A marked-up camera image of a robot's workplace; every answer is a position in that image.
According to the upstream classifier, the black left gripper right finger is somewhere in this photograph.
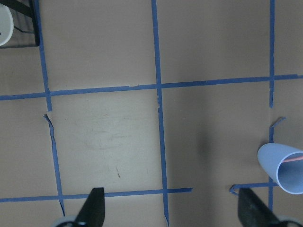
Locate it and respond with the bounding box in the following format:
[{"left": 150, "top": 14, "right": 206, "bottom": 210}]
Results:
[{"left": 238, "top": 188, "right": 281, "bottom": 227}]

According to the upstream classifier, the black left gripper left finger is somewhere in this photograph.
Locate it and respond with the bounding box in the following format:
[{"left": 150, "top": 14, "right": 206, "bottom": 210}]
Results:
[{"left": 75, "top": 188, "right": 105, "bottom": 227}]

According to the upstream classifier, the light blue plastic cup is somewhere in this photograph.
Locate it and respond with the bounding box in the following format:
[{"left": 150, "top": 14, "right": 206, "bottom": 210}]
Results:
[{"left": 257, "top": 143, "right": 303, "bottom": 195}]

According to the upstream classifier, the black wire mug rack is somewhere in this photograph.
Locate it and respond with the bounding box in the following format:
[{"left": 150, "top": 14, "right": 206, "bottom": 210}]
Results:
[{"left": 0, "top": 0, "right": 40, "bottom": 49}]

